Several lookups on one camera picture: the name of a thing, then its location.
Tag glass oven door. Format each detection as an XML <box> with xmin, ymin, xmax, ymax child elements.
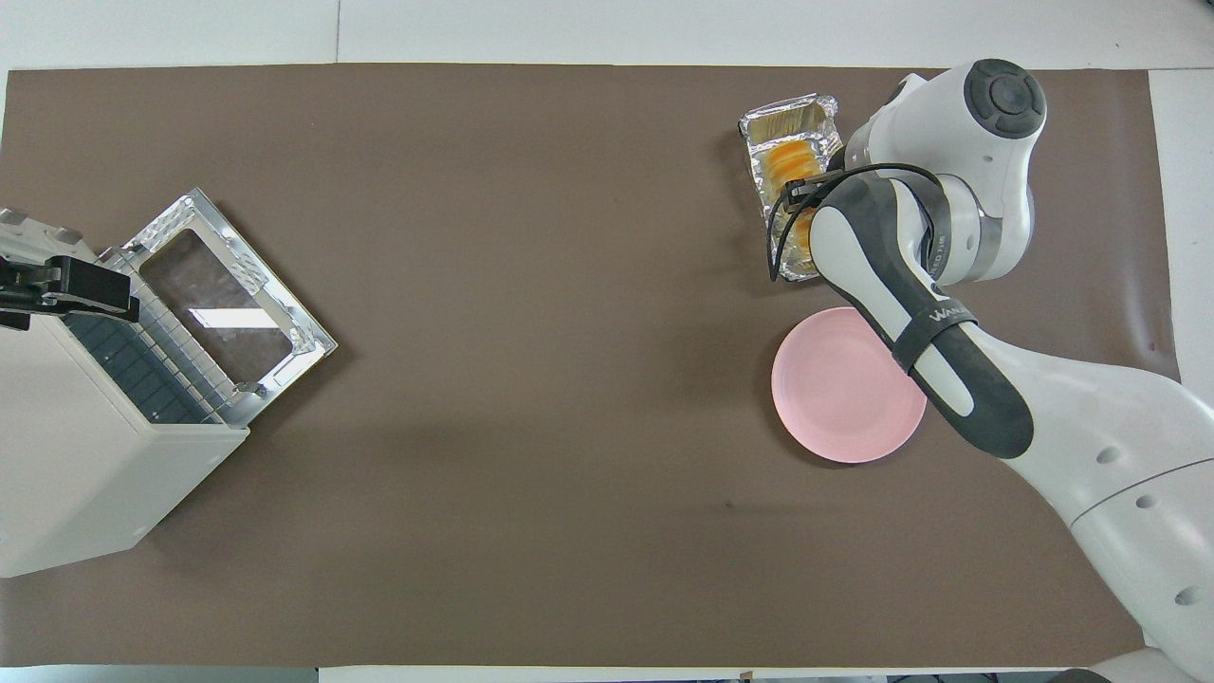
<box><xmin>102</xmin><ymin>188</ymin><xmax>339</xmax><ymax>425</ymax></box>

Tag cream toaster oven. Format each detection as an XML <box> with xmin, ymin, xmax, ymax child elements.
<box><xmin>0</xmin><ymin>209</ymin><xmax>249</xmax><ymax>578</ymax></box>

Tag aluminium foil baking tray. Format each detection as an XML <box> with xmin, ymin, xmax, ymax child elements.
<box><xmin>739</xmin><ymin>93</ymin><xmax>844</xmax><ymax>284</ymax></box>

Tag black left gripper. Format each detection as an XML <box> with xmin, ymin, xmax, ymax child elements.
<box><xmin>0</xmin><ymin>256</ymin><xmax>140</xmax><ymax>331</ymax></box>

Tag yellow sliced bread loaf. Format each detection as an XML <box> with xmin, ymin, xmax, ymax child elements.
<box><xmin>764</xmin><ymin>140</ymin><xmax>826</xmax><ymax>281</ymax></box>

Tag brown paper table mat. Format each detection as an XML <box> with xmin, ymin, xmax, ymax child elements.
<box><xmin>0</xmin><ymin>65</ymin><xmax>1182</xmax><ymax>668</ymax></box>

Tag pink round plate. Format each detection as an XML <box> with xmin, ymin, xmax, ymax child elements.
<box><xmin>771</xmin><ymin>306</ymin><xmax>929</xmax><ymax>465</ymax></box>

